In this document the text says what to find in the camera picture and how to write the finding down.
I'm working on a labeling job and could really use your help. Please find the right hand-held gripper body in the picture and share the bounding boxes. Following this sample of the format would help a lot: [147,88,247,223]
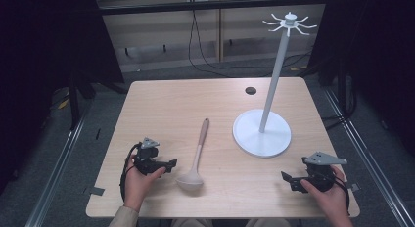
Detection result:
[296,151,348,193]

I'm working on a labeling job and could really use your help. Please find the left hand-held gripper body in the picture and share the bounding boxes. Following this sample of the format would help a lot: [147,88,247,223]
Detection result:
[133,137,168,176]

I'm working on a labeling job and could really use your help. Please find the beige silicone ladle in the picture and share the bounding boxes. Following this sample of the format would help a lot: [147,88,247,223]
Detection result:
[175,117,211,192]

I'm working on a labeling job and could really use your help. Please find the white utensil rack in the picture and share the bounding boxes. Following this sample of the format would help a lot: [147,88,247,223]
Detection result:
[232,11,318,159]

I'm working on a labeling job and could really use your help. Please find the person's right hand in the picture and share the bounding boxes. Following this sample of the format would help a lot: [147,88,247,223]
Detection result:
[300,164,352,227]

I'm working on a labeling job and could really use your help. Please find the person's left hand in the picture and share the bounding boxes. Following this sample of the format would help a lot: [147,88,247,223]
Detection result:
[123,154,167,213]

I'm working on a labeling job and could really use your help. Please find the black stand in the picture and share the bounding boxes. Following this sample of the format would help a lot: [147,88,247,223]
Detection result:
[67,68,97,131]

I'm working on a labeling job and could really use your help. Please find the dark curtain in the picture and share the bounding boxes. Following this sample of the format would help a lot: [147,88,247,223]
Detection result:
[307,0,415,157]
[0,0,125,196]

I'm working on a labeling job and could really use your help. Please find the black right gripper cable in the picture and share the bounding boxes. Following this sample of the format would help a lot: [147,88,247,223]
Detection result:
[321,170,352,217]

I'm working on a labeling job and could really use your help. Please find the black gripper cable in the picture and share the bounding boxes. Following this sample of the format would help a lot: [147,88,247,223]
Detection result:
[321,170,352,217]
[118,142,143,203]

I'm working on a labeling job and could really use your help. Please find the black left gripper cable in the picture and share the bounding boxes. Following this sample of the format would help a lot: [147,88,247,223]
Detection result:
[118,142,143,203]

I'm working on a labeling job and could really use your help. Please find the metal floor rail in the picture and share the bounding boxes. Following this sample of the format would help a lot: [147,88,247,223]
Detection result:
[24,103,94,227]
[322,86,415,227]

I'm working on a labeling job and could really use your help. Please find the black floor cables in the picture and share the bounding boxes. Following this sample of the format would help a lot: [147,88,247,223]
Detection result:
[321,67,358,130]

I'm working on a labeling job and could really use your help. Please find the black wall cable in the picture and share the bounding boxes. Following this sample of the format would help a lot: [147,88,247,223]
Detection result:
[187,10,314,78]

